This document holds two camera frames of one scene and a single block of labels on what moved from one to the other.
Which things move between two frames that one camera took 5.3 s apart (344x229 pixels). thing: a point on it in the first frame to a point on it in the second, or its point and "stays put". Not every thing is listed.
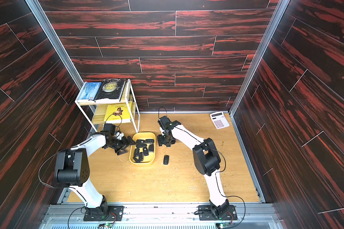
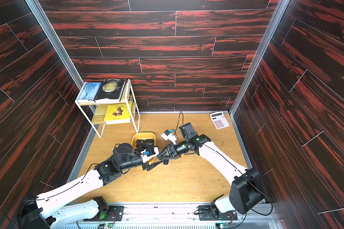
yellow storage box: [148, 160] stays put
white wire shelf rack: [104, 111] stays put
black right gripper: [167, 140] to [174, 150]
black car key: [140, 142] stays put
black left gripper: [125, 144] to [145, 166]
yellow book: [118, 113] stays put
